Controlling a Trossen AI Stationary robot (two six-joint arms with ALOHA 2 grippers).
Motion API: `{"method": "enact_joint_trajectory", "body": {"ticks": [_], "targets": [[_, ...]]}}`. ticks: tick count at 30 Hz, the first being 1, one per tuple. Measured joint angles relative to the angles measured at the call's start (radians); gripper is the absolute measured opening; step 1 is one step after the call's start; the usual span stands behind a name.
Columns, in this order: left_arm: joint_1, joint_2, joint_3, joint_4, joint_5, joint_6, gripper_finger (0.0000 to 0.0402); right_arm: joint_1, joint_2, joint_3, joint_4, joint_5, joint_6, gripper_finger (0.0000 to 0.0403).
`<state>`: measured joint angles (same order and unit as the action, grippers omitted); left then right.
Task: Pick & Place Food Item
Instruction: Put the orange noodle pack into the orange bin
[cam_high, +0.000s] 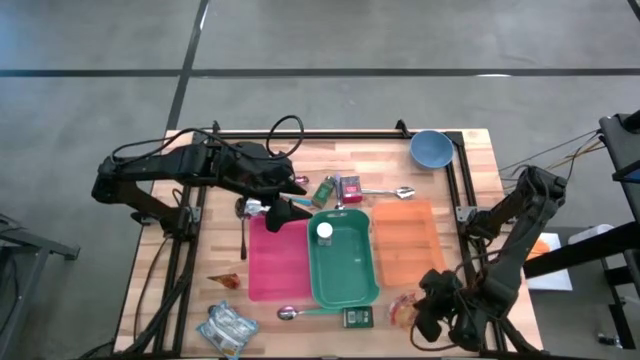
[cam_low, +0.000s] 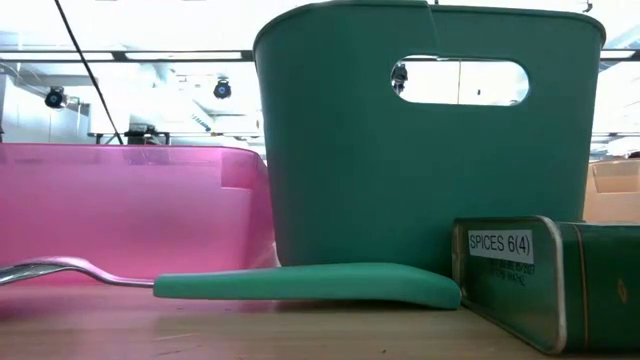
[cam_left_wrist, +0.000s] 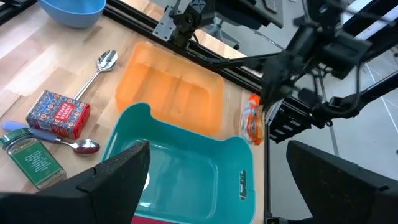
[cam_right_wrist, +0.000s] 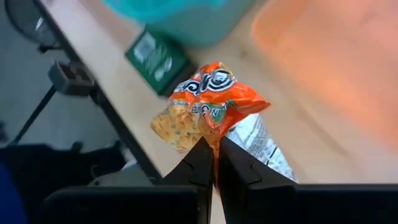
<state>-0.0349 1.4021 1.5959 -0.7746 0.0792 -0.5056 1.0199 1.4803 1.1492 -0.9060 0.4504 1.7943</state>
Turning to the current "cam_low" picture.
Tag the black table clamp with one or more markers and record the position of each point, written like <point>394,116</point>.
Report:
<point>145,136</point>

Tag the green spice tin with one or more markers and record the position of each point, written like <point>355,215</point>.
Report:
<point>505,300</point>

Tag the black ceiling spotlight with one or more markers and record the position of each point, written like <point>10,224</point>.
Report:
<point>222,90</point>
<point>55,98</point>
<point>399,75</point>

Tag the black ceiling light rail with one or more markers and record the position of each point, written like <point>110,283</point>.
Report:
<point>120,55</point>

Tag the pink translucent plastic bin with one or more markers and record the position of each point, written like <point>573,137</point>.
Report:
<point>125,215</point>

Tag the orange translucent plastic bin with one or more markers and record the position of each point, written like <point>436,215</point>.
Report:
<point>612,200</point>

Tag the small black ceiling fixture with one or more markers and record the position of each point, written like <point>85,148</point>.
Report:
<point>588,7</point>

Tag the teal plastic bin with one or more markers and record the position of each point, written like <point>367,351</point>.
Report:
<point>350,175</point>

